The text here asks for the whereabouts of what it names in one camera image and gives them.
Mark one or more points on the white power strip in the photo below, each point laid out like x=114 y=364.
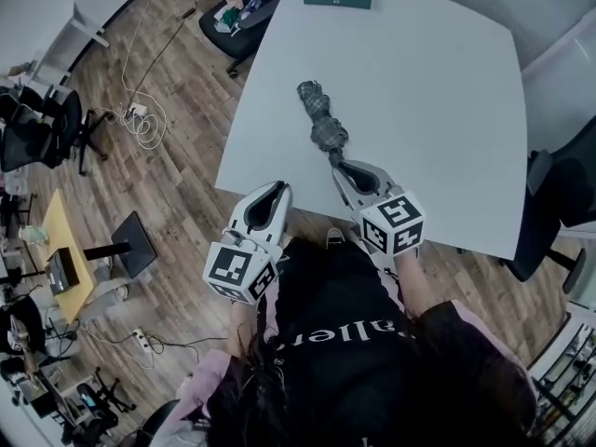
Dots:
x=143 y=340
x=138 y=109

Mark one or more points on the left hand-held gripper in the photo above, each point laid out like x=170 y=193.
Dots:
x=233 y=270

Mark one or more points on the black mesh office chair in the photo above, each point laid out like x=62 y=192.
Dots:
x=42 y=128

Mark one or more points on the glass shelf unit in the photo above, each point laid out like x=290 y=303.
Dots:
x=565 y=384

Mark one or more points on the pink jacket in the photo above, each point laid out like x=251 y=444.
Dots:
x=205 y=380

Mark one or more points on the small black swivel chair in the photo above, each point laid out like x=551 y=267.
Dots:
x=100 y=401

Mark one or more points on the person's shoe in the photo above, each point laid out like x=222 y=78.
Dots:
x=335 y=236

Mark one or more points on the pink drink cup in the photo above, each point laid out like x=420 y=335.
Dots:
x=234 y=2

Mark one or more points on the person's left forearm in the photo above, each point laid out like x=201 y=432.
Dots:
x=242 y=324

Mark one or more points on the clear plastic bottle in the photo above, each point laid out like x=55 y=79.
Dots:
x=249 y=7

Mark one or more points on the green plastic bag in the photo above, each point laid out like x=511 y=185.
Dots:
x=228 y=19

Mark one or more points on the grey plaid umbrella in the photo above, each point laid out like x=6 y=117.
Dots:
x=321 y=119

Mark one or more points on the white desk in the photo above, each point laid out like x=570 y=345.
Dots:
x=70 y=40

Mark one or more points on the black office chair with clutter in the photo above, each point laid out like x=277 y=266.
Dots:
x=242 y=40

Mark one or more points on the person's right forearm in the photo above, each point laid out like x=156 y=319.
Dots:
x=414 y=287

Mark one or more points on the black printed shirt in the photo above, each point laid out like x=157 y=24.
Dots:
x=354 y=380

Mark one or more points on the yellow small table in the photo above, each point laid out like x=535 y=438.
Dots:
x=70 y=259

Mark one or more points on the black stand with square base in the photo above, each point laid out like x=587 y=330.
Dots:
x=135 y=245

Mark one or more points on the black box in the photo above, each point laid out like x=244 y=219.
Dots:
x=63 y=273

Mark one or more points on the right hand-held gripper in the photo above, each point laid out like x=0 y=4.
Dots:
x=396 y=221

